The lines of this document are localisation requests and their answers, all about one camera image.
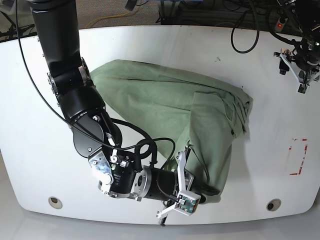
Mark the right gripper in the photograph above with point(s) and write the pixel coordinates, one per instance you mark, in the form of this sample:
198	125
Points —
159	184

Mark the green T-shirt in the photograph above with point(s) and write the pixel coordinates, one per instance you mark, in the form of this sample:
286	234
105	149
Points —
179	108

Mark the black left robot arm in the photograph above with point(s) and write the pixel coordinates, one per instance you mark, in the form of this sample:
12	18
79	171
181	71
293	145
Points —
306	15

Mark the black tripod legs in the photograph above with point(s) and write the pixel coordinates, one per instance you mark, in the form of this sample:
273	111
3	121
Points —
12	33

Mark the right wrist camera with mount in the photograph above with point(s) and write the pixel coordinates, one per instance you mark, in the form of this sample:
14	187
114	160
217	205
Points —
186	201

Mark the left table grommet hole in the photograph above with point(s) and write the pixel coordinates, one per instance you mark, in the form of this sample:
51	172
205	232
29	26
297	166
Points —
55	203

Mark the table grommet hole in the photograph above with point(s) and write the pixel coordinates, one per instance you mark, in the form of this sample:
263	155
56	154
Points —
273	205
55	203

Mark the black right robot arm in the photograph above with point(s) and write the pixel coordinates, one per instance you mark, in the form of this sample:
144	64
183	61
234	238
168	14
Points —
122	155

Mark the red tape rectangle marking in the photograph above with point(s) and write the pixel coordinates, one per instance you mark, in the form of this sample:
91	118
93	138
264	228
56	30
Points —
296	156

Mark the black power strip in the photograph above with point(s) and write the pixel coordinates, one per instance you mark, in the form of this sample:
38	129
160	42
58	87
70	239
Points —
281	22

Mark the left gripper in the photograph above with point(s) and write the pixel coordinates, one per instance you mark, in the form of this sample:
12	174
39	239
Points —
307	58

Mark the right table grommet hole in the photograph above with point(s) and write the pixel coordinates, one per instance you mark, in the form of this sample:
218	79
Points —
273	205

